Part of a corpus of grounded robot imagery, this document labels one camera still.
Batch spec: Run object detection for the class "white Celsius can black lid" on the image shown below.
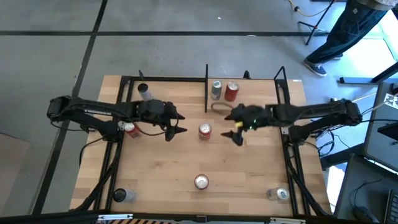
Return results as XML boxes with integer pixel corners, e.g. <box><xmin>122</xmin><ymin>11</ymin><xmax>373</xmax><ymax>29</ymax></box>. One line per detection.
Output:
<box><xmin>137</xmin><ymin>82</ymin><xmax>154</xmax><ymax>101</ymax></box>
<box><xmin>112</xmin><ymin>187</ymin><xmax>137</xmax><ymax>203</ymax></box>

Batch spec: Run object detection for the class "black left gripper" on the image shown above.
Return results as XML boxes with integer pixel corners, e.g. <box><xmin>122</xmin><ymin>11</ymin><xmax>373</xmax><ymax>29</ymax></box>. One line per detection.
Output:
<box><xmin>145</xmin><ymin>98</ymin><xmax>188</xmax><ymax>142</ymax></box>

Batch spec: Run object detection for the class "yellow cable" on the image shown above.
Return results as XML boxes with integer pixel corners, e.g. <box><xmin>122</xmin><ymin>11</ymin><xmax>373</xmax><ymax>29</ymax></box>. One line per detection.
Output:
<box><xmin>287</xmin><ymin>0</ymin><xmax>327</xmax><ymax>18</ymax></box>

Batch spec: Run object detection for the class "red cola can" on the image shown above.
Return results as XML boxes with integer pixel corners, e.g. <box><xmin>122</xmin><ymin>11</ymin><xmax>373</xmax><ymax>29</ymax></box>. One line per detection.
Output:
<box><xmin>224</xmin><ymin>81</ymin><xmax>240</xmax><ymax>103</ymax></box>

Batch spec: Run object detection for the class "grey desk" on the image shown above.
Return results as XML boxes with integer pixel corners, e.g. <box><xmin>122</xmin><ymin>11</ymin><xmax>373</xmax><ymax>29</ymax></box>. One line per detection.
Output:
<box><xmin>334</xmin><ymin>154</ymin><xmax>398</xmax><ymax>224</ymax></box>
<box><xmin>363</xmin><ymin>81</ymin><xmax>398</xmax><ymax>172</ymax></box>

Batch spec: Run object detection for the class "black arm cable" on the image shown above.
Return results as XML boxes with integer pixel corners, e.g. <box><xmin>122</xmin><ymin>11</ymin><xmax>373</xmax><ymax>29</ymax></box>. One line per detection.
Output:
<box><xmin>135</xmin><ymin>121</ymin><xmax>167</xmax><ymax>138</ymax></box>

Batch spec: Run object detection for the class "yellow black hazard tape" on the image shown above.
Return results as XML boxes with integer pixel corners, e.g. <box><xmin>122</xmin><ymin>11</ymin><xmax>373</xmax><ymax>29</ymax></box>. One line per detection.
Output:
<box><xmin>108</xmin><ymin>218</ymin><xmax>175</xmax><ymax>224</ymax></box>

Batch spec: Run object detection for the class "black computer mouse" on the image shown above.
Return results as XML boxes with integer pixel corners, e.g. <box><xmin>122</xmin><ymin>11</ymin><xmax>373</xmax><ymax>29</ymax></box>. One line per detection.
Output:
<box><xmin>354</xmin><ymin>207</ymin><xmax>373</xmax><ymax>223</ymax></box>

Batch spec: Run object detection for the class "black cable bundle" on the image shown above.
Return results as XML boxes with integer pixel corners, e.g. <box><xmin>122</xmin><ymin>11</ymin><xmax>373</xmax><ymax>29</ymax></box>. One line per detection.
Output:
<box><xmin>306</xmin><ymin>119</ymin><xmax>354</xmax><ymax>158</ymax></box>

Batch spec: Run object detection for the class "black desk leg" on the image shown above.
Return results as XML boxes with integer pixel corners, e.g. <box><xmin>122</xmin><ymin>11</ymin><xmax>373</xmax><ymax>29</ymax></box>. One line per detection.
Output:
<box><xmin>338</xmin><ymin>61</ymin><xmax>398</xmax><ymax>85</ymax></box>

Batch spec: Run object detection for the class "red can with black label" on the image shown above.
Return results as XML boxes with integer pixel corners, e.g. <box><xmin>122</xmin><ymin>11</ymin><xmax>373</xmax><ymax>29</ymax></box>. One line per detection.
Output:
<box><xmin>123</xmin><ymin>122</ymin><xmax>143</xmax><ymax>139</ymax></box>

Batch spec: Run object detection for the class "black white marker sheet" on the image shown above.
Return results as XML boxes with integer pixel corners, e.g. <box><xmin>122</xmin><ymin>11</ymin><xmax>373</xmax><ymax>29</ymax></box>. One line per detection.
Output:
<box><xmin>384</xmin><ymin>92</ymin><xmax>398</xmax><ymax>110</ymax></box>

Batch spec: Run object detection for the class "person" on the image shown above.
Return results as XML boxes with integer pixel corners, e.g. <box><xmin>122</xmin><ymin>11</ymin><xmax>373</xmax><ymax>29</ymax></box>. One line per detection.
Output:
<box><xmin>303</xmin><ymin>0</ymin><xmax>398</xmax><ymax>78</ymax></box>

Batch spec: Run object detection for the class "black table frame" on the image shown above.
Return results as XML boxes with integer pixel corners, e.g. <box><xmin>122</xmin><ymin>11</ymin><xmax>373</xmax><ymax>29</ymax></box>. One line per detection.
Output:
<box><xmin>70</xmin><ymin>65</ymin><xmax>332</xmax><ymax>218</ymax></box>

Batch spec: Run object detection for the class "grey computer keyboard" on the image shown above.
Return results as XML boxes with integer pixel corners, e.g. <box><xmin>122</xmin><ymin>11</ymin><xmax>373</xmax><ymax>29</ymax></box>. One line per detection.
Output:
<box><xmin>384</xmin><ymin>189</ymin><xmax>398</xmax><ymax>224</ymax></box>

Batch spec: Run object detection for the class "black tripod stand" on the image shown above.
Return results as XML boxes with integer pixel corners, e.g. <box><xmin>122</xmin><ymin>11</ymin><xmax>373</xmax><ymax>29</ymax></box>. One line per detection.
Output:
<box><xmin>297</xmin><ymin>0</ymin><xmax>337</xmax><ymax>47</ymax></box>

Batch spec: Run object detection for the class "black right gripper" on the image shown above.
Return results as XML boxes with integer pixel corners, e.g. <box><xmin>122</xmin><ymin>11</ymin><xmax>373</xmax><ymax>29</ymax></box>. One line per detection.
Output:
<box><xmin>220</xmin><ymin>105</ymin><xmax>272</xmax><ymax>147</ymax></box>

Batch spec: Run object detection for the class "silver metal bracket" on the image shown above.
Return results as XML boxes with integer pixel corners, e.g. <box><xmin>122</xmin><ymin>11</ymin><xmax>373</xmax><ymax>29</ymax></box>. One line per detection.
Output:
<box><xmin>269</xmin><ymin>217</ymin><xmax>308</xmax><ymax>224</ymax></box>
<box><xmin>97</xmin><ymin>213</ymin><xmax>134</xmax><ymax>222</ymax></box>

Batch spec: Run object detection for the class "black divider post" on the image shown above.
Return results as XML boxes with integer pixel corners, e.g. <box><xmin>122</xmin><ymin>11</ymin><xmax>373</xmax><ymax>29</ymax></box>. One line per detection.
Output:
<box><xmin>204</xmin><ymin>63</ymin><xmax>210</xmax><ymax>113</ymax></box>

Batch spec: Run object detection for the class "blue silver Red Bull can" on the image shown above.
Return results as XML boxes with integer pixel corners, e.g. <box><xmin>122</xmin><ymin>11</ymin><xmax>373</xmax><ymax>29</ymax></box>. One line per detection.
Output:
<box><xmin>210</xmin><ymin>79</ymin><xmax>223</xmax><ymax>101</ymax></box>
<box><xmin>266</xmin><ymin>186</ymin><xmax>290</xmax><ymax>202</ymax></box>

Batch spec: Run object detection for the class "red Fanta soda can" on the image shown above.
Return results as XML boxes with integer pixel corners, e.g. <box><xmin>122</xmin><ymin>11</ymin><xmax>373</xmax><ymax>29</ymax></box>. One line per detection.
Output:
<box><xmin>193</xmin><ymin>174</ymin><xmax>210</xmax><ymax>190</ymax></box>
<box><xmin>198</xmin><ymin>123</ymin><xmax>213</xmax><ymax>141</ymax></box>

